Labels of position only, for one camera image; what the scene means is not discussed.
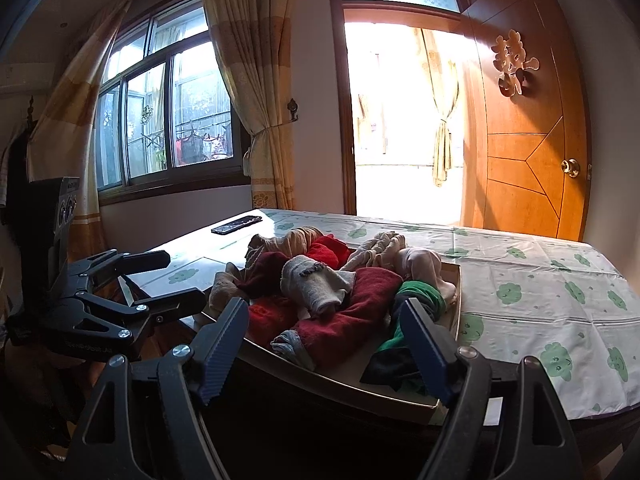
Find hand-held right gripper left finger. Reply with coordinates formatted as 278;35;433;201
65;296;251;480

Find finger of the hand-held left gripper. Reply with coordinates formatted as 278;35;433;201
74;286;207;337
65;249;172;287

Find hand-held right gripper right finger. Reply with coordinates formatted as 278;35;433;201
399;297;586;480

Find beige underwear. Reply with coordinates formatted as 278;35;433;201
207;262;251;316

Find grey blue underwear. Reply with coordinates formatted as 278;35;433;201
271;330;317;371

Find shallow cardboard tray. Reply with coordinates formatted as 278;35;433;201
197;247;463;426

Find pale pink underwear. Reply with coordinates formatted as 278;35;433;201
397;247;457;306

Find dark red underwear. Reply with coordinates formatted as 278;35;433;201
280;267;403;361
237;251;291;301

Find tan underwear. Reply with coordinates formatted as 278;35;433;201
247;226;326;261

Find dark hanging clothes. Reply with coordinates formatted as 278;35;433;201
0;95;41;226

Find black phone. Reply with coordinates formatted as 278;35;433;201
211;215;263;237

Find white green-print tablecloth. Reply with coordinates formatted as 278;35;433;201
130;208;640;418

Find yellow checked curtain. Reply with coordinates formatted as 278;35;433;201
25;0;131;261
200;0;301;211

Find hanging laundry outside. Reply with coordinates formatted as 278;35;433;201
175;127;233;163

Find dark-framed window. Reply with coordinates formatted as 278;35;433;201
92;0;251;206

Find orange wooden door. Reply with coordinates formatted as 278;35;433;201
460;0;593;242

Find tied cream curtain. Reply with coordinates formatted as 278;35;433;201
415;27;461;188

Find cut-out door ornament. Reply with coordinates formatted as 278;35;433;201
491;29;542;97

